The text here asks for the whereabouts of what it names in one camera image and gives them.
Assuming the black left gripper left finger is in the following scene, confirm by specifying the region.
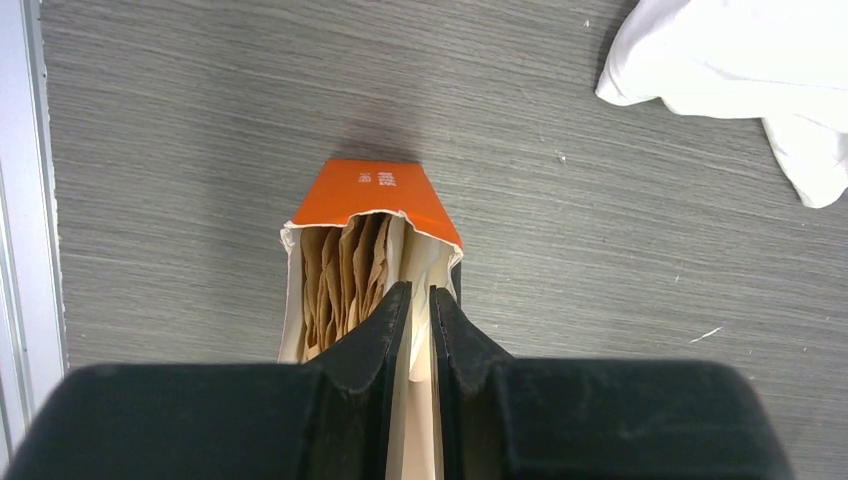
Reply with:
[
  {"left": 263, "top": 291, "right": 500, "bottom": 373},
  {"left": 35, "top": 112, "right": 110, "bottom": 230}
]
[{"left": 6, "top": 282, "right": 411, "bottom": 479}]

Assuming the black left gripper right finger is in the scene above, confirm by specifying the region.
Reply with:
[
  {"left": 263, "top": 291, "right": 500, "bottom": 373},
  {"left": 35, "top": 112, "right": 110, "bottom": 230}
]
[{"left": 429, "top": 287, "right": 794, "bottom": 479}]

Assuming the white paper coffee filter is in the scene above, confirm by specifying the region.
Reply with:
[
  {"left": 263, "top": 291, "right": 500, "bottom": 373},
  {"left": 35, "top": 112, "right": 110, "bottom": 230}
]
[{"left": 385, "top": 216, "right": 455, "bottom": 479}]

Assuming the orange coffee filter box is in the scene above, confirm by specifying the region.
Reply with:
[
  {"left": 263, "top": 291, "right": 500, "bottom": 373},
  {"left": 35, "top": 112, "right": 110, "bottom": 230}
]
[{"left": 278, "top": 159, "right": 464, "bottom": 363}]

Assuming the brown filters stack in box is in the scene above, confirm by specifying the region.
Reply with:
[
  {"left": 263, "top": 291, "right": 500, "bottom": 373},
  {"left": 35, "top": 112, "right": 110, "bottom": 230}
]
[{"left": 297, "top": 213, "right": 392, "bottom": 362}]

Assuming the crumpled white plastic bag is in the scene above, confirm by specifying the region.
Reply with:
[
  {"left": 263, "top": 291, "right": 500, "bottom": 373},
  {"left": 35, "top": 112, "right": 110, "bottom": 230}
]
[{"left": 595, "top": 1, "right": 847, "bottom": 208}]

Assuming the aluminium frame rail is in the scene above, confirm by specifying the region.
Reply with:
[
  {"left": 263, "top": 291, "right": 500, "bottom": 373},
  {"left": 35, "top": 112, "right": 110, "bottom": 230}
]
[{"left": 1, "top": 0, "right": 68, "bottom": 465}]

